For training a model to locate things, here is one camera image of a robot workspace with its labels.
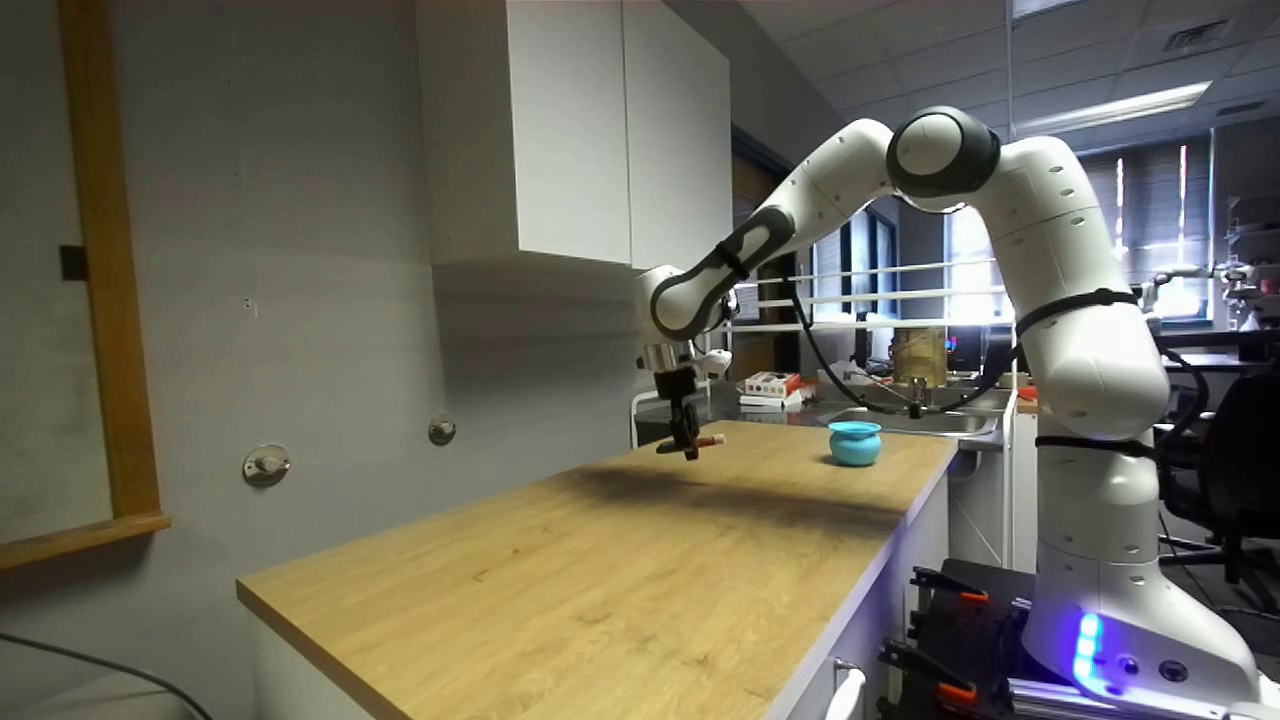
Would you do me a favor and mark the grey cable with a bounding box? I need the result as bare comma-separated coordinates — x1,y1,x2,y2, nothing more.
0,631,217,720

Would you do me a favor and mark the wooden frame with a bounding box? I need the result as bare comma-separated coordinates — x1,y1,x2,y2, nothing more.
0,0,172,573

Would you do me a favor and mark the white wall cabinet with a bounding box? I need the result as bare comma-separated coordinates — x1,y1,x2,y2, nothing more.
415,0,734,272

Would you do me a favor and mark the blue container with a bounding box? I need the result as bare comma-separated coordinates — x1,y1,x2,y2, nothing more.
827,420,884,468

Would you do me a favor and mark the window with blinds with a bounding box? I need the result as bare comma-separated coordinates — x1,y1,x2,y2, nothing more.
1078,134,1217,322

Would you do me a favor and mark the white drawer handle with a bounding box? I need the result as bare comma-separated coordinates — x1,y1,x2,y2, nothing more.
824,659,867,720

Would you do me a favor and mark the black clamp orange trigger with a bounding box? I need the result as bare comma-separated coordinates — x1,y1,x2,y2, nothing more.
909,565,992,607
878,638,981,707

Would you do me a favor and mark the white rail rack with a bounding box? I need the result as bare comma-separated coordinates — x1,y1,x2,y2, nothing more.
728,257,1013,336

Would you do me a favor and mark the ceiling light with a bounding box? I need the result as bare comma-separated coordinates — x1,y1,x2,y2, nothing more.
1013,80,1213,138

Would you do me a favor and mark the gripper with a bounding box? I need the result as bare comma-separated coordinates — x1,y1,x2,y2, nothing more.
655,368,702,462

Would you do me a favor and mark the black office chair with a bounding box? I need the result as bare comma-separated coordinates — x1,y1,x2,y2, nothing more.
1158,368,1280,613

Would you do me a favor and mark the stack of boxes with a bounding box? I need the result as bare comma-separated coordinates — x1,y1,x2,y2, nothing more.
738,371,818,412

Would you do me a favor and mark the yellowish jar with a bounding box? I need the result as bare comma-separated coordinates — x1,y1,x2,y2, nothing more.
892,327,950,392

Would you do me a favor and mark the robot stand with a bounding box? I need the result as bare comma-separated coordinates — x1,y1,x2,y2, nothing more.
878,558,1280,720

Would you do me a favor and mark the ceiling vent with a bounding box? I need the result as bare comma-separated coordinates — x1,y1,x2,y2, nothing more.
1163,17,1232,53

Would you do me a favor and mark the steel sink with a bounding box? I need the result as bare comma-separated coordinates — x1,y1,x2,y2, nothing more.
815,385,1013,442

